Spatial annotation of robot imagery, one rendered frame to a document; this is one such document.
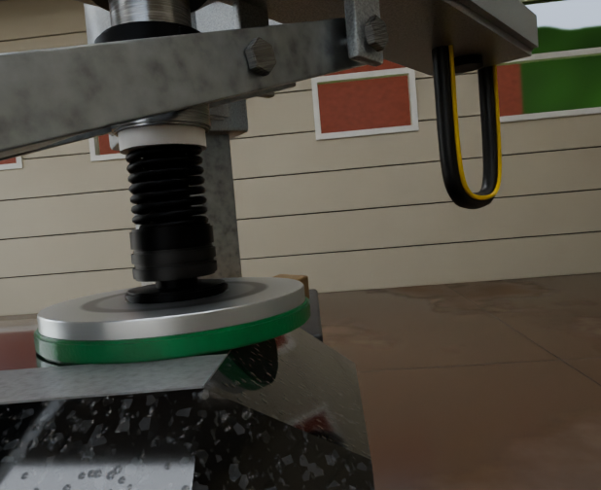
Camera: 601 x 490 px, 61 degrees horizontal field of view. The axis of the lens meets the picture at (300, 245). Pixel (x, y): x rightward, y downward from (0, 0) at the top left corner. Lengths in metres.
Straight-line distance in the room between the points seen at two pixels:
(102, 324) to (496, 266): 6.41
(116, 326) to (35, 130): 0.13
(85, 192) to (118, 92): 6.77
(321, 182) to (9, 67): 6.09
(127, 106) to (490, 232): 6.35
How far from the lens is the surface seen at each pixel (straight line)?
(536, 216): 6.78
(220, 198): 1.17
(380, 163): 6.41
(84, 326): 0.37
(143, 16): 0.44
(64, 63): 0.35
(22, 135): 0.33
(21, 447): 0.30
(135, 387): 0.30
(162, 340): 0.34
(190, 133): 0.42
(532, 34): 1.05
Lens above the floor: 0.95
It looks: 3 degrees down
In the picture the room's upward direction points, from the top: 5 degrees counter-clockwise
